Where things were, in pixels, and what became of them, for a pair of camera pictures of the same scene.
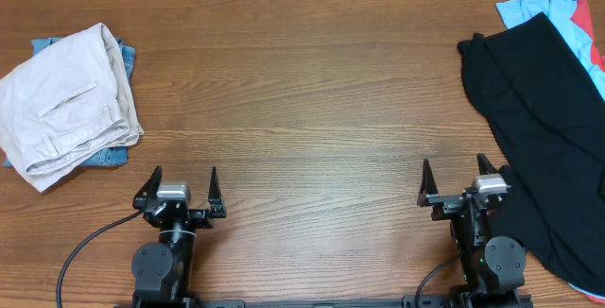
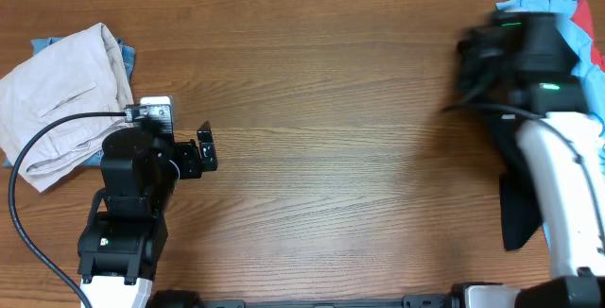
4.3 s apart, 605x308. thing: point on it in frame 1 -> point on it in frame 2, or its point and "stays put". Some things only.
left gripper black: [204, 218] -> [191, 164]
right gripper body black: [449, 205] -> [480, 77]
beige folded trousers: [69, 99] stays put
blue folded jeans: [106, 157] stays put
